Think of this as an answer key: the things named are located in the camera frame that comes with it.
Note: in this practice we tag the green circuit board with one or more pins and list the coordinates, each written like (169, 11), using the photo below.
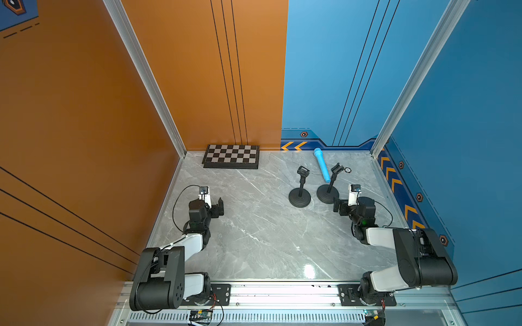
(203, 317)
(375, 318)

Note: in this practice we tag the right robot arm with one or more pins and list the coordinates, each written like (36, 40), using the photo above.
(422, 259)

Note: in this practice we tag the left green circuit board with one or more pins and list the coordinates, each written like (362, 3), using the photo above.
(203, 317)

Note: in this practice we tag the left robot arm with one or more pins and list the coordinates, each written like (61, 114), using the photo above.
(161, 281)

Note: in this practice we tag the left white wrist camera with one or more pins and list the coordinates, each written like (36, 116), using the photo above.
(204, 195)

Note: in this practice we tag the black stand pole with clip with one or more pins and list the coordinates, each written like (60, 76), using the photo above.
(336, 170)

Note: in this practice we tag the black white checkerboard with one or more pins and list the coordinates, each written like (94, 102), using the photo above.
(232, 156)

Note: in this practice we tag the right green circuit board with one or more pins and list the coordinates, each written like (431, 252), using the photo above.
(375, 318)

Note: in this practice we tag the black round stand base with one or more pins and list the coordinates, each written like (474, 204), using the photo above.
(327, 193)

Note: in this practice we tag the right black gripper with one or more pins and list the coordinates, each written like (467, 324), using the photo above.
(343, 204)

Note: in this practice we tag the aluminium rail frame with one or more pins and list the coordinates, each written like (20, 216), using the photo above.
(293, 302)

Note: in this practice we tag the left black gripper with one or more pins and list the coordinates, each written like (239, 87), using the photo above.
(215, 213)

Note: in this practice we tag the light blue toy microphone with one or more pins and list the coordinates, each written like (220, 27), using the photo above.
(318, 153)

